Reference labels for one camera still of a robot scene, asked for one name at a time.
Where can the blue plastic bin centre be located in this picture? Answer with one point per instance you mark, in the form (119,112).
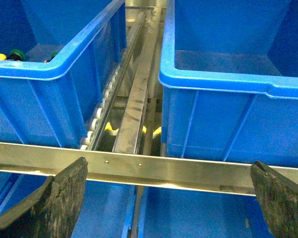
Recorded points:
(229,71)

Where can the white roller conveyor track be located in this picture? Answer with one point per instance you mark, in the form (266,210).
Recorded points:
(102,111)

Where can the blue plastic bin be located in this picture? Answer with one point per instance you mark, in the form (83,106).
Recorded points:
(229,71)
(71,50)

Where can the blue plastic bin left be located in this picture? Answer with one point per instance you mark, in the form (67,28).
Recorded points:
(71,50)

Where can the metal divider rail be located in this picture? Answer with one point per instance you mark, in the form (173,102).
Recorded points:
(141,103)

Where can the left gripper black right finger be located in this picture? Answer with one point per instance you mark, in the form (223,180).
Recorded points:
(278,199)

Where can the blue bin lower shelf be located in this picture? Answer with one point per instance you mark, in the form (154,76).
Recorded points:
(173,213)

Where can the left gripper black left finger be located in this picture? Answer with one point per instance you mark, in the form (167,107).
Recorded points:
(52,210)

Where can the blue bin lower left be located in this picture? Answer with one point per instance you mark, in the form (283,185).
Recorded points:
(107,209)

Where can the metal rack front rail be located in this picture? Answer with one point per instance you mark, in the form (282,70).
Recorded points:
(199,175)

